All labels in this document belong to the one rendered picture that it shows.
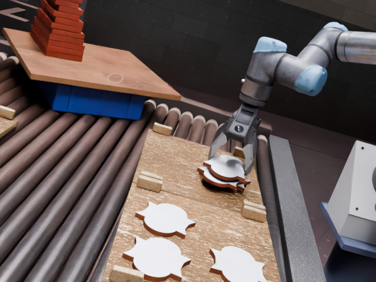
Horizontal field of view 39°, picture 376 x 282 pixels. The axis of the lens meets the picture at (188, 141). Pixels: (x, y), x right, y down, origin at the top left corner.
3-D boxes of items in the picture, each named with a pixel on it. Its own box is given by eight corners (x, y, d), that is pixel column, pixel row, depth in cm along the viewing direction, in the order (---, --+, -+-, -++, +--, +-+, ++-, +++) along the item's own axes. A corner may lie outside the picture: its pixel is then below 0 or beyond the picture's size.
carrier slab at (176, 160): (251, 163, 172) (253, 159, 171) (264, 225, 133) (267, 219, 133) (147, 133, 169) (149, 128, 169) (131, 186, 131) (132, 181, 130)
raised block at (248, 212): (263, 220, 132) (266, 210, 131) (263, 223, 130) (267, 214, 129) (240, 213, 131) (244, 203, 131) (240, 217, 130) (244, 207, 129)
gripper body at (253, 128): (255, 139, 146) (270, 98, 142) (249, 146, 138) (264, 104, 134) (230, 128, 147) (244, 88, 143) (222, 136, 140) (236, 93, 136)
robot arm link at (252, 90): (270, 88, 132) (240, 77, 134) (264, 105, 134) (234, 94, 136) (275, 84, 139) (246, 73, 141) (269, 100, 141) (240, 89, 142)
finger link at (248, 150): (259, 170, 146) (256, 137, 144) (255, 176, 140) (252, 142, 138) (249, 170, 147) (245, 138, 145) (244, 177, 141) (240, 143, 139)
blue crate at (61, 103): (112, 89, 202) (118, 64, 199) (141, 121, 177) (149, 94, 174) (30, 76, 186) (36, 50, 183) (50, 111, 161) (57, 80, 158)
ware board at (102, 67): (128, 55, 217) (129, 51, 216) (180, 100, 177) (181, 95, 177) (1, 32, 191) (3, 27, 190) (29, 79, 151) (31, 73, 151)
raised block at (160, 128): (170, 135, 169) (172, 127, 168) (169, 137, 168) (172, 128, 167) (152, 130, 169) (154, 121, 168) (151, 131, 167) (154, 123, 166)
